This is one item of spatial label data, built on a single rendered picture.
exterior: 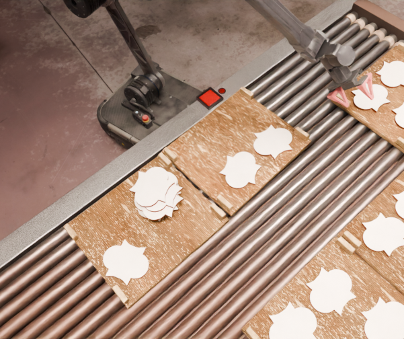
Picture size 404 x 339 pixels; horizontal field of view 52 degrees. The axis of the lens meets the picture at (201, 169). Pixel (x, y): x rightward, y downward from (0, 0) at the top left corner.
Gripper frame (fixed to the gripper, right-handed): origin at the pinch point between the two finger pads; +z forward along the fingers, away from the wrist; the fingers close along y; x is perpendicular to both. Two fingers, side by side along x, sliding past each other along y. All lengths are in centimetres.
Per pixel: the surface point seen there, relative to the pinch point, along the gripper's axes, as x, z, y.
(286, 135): -12.2, -1.1, -24.0
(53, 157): -40, -44, -184
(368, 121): 10.7, 14.7, -10.5
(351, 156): -5.0, 17.7, -11.4
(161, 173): -53, -22, -36
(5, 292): -109, -27, -56
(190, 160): -40, -17, -40
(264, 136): -17.2, -5.7, -28.1
